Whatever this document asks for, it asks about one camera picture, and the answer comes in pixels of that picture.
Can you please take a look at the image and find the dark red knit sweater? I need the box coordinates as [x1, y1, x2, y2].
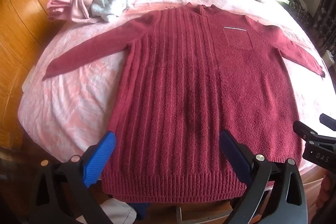
[45, 5, 325, 203]

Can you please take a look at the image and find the person right hand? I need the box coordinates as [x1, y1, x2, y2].
[315, 173, 332, 211]

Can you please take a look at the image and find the white cloth on floor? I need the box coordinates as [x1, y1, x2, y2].
[76, 197, 137, 224]

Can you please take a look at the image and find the pink floral bed blanket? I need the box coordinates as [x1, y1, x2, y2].
[18, 0, 335, 162]

